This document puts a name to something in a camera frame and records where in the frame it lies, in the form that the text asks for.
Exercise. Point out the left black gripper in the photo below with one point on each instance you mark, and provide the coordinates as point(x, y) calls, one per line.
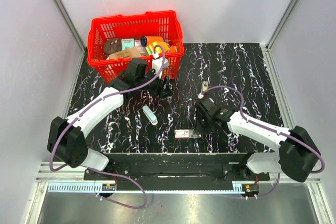
point(163, 90)

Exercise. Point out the brown round cookie pack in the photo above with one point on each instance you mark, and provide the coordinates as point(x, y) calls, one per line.
point(111, 46)

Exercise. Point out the teal white small box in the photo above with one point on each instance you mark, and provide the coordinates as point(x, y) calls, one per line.
point(127, 43)

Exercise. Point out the white black stapler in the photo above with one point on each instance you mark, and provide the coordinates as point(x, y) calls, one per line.
point(204, 87)

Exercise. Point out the red white staples box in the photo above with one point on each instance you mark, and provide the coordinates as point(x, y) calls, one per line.
point(178, 134)

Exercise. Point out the red plastic shopping basket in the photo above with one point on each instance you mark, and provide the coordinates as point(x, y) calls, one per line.
point(163, 23)

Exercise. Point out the small light blue stapler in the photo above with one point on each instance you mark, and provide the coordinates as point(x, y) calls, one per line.
point(150, 115)

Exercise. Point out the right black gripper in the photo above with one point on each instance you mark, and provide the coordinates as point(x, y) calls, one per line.
point(200, 129)

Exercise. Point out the aluminium frame rail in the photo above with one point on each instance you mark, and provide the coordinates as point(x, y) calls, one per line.
point(80, 180)

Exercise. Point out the yellow green striped box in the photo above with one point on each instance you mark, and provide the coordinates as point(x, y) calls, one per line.
point(149, 49)

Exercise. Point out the orange cylindrical can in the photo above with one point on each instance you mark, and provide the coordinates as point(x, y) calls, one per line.
point(146, 40)

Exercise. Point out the brown cardboard box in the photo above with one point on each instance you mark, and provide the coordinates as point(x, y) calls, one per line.
point(125, 54)

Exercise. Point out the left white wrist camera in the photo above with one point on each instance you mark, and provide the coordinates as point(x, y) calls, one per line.
point(158, 64)

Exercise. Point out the orange snack packet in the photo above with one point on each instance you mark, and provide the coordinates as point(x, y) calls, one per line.
point(173, 49)

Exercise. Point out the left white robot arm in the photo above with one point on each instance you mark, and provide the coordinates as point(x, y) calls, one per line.
point(67, 137)

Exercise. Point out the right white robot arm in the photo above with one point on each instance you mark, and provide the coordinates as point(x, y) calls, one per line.
point(294, 153)

